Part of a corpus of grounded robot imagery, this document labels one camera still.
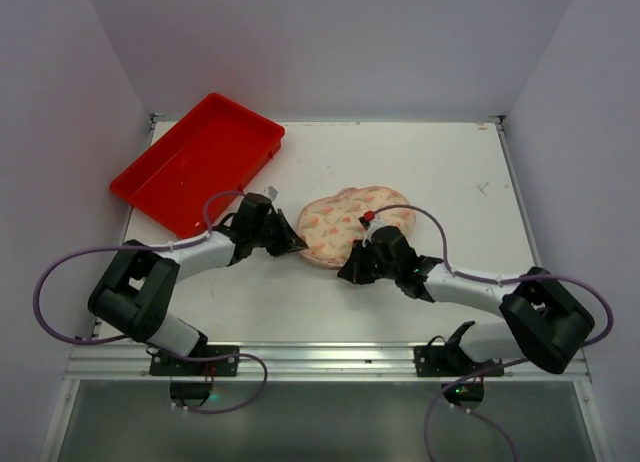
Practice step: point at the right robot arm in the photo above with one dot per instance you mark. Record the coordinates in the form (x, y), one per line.
(540, 320)

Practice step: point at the aluminium front rail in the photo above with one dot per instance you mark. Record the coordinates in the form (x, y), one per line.
(286, 362)

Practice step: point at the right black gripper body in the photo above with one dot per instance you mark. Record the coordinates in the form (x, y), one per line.
(367, 261)

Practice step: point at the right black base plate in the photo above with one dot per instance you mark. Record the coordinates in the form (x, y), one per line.
(449, 361)

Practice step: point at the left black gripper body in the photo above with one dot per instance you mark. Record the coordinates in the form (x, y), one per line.
(273, 231)

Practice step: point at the floral mesh laundry bag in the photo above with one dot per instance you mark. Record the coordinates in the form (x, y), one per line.
(330, 225)

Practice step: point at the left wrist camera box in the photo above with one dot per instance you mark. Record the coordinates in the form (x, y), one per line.
(272, 193)

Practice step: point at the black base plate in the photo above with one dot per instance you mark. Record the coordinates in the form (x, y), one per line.
(449, 361)
(225, 364)

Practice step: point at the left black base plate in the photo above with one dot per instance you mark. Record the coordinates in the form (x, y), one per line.
(225, 364)

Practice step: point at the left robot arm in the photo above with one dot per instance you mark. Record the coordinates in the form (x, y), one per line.
(135, 291)

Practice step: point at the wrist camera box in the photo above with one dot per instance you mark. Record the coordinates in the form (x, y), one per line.
(371, 222)
(272, 193)

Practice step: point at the red plastic tray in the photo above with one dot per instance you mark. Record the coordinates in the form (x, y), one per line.
(219, 145)

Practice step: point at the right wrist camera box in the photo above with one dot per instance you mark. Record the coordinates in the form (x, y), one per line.
(371, 222)

